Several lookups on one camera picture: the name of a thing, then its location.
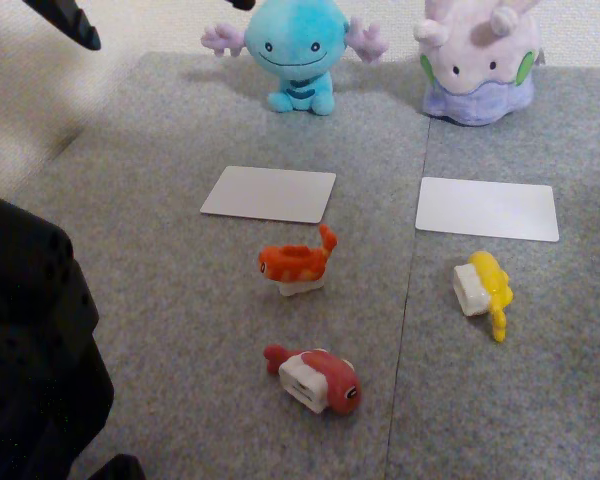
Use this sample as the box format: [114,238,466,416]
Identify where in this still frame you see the white rectangular card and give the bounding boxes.
[414,176,560,244]
[199,165,338,225]

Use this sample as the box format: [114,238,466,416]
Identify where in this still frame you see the yellow egg sushi toy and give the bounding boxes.
[453,250,515,344]

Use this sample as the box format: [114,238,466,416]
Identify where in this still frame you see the lilac Goomy plush toy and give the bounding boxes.
[412,0,546,127]

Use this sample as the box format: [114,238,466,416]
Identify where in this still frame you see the grey carpet mat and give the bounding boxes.
[0,51,434,480]
[384,64,600,480]

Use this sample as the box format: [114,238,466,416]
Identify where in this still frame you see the orange shrimp sushi toy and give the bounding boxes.
[257,223,339,298]

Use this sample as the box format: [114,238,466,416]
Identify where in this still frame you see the red tuna sushi toy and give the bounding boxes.
[262,344,362,416]

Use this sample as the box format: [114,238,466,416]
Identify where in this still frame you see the blue Wooper plush toy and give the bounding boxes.
[200,0,390,117]

